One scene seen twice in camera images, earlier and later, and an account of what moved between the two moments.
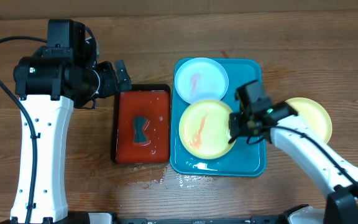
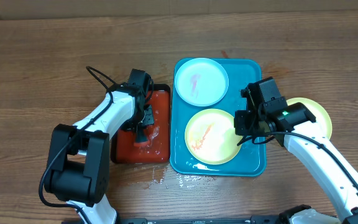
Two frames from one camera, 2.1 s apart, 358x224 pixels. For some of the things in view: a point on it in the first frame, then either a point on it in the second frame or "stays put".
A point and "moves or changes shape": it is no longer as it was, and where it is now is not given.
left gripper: [111, 86] -> [148, 121]
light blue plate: [200, 78] stays put
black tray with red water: [141, 130] stays put
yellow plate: [204, 130] moves or changes shape
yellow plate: [313, 114] stays put
